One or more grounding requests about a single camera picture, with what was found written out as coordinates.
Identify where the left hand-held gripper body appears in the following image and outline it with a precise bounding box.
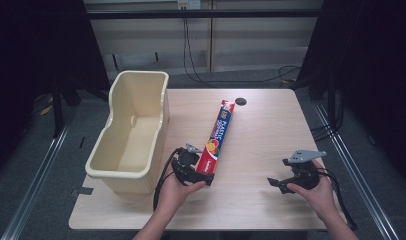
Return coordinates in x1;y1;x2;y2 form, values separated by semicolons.
171;143;204;186

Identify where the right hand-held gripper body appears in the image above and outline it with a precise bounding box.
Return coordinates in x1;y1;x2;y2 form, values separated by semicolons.
282;149;328;192

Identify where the red and blue plastic wrap box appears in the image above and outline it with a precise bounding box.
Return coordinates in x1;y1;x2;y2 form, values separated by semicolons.
194;99;237;176

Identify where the person's right hand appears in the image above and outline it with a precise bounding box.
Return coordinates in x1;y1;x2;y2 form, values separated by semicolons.
286;159;339;219

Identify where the person's left hand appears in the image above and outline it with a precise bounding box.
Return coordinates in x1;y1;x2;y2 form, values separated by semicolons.
156;162;207;214

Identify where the cream plastic bin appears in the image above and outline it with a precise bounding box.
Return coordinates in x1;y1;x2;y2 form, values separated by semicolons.
84;70;171;195

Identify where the dark curtain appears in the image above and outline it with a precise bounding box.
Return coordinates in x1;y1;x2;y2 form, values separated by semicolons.
0;0;111;189
289;0;406;188

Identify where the black metal stand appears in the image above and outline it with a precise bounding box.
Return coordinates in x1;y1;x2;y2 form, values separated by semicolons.
50;78;83;140

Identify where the black horizontal bar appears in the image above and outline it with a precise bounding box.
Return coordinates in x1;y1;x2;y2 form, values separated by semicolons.
86;8;323;20

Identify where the left hand-held gripper black cable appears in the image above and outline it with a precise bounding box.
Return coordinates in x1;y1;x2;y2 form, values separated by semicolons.
152;147;183;212

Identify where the hand-held gripper black cable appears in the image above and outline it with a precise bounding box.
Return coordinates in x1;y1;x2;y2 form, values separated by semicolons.
316;167;359;232
152;147;183;212

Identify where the right hand-held gripper black cable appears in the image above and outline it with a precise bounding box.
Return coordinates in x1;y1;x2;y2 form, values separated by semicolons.
316;167;359;232

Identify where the bundle of black floor cables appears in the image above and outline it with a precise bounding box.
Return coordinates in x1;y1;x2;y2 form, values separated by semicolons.
310;94;346;144

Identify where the metal floor rail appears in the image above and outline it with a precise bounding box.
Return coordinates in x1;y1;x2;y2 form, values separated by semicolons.
312;102;401;240
0;124;71;240

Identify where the black wall cable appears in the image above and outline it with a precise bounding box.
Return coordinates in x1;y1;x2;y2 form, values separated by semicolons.
182;17;303;90

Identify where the yellow floor cable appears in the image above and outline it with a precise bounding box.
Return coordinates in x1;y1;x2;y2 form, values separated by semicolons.
39;95;55;117

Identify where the white wall power outlet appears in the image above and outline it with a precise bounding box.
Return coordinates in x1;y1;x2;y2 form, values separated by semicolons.
177;0;202;11

